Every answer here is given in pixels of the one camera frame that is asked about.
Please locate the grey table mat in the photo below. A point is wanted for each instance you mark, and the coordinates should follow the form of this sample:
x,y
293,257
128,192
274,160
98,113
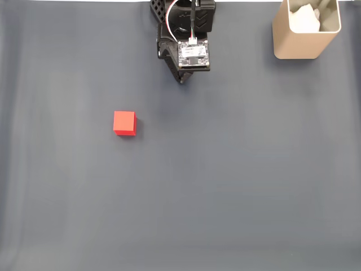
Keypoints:
x,y
180,169

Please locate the beige box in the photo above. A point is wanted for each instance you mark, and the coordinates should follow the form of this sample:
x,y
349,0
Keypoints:
x,y
299,45

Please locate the white crumpled tissue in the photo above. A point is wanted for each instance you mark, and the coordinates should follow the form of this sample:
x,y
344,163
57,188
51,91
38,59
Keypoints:
x,y
306,18

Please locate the camera circuit board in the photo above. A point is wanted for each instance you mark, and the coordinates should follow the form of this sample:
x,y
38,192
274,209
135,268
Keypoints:
x,y
194,53

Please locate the red cube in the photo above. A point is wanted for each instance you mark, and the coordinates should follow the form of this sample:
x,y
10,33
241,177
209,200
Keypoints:
x,y
124,122

